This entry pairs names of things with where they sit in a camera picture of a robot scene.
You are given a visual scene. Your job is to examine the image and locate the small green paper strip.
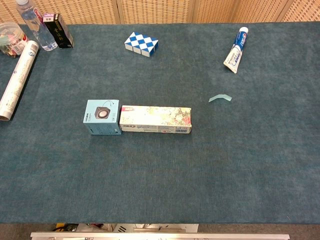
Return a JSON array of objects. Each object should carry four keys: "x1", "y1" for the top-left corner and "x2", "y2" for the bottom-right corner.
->
[{"x1": 208, "y1": 94, "x2": 233, "y2": 104}]

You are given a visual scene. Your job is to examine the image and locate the long floral printed box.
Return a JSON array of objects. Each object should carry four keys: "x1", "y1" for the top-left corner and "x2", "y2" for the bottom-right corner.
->
[{"x1": 119, "y1": 105, "x2": 193, "y2": 135}]

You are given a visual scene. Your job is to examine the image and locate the light blue speaker box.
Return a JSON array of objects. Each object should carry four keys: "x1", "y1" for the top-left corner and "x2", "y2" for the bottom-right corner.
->
[{"x1": 82, "y1": 99, "x2": 123, "y2": 136}]

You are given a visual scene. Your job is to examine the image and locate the white blue toothpaste tube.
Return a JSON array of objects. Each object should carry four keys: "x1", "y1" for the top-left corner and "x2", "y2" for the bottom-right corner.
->
[{"x1": 223, "y1": 26, "x2": 250, "y2": 75}]

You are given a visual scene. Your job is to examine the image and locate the black rectangular box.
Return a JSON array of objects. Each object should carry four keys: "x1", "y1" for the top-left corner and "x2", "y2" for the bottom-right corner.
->
[{"x1": 42, "y1": 13, "x2": 75, "y2": 49}]

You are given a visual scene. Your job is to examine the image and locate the teal felt table cloth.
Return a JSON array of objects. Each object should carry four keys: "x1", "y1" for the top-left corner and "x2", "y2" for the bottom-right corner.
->
[{"x1": 0, "y1": 21, "x2": 320, "y2": 224}]

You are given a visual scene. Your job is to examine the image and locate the blue white snake puzzle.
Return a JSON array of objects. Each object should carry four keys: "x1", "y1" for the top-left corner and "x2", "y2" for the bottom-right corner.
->
[{"x1": 124, "y1": 31, "x2": 159, "y2": 58}]

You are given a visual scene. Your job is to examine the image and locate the woven wicker folding screen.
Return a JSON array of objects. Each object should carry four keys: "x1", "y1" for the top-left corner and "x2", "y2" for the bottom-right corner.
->
[{"x1": 0, "y1": 0, "x2": 320, "y2": 25}]

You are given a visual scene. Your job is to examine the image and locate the rolled white printed paper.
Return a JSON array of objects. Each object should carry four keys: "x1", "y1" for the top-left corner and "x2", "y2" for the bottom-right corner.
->
[{"x1": 0, "y1": 40, "x2": 40, "y2": 122}]

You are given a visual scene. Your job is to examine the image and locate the clear plastic water bottle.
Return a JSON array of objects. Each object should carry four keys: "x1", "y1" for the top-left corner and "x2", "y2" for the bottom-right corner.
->
[{"x1": 16, "y1": 0, "x2": 58, "y2": 52}]

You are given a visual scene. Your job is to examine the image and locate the clear plastic jar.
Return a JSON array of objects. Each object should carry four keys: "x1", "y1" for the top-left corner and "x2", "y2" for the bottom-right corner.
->
[{"x1": 0, "y1": 21, "x2": 28, "y2": 59}]

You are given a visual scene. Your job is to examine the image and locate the aluminium profile rail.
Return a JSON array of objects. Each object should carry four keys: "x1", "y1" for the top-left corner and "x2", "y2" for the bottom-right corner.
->
[{"x1": 30, "y1": 231, "x2": 290, "y2": 240}]

